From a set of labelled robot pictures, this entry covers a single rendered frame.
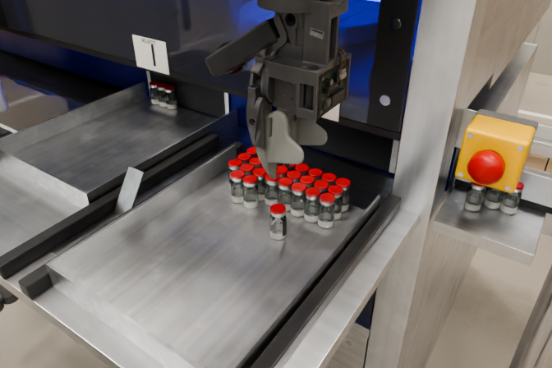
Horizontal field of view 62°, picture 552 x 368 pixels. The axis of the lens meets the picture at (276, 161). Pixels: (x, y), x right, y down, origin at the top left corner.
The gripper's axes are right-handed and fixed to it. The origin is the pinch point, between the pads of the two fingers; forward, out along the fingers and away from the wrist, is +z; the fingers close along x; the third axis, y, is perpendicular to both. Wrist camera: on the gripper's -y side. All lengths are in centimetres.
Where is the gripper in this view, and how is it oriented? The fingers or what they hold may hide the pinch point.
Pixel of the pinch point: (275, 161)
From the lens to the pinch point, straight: 56.0
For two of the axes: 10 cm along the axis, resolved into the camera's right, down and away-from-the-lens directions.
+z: 0.0, 8.6, 5.2
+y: 8.2, 2.9, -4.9
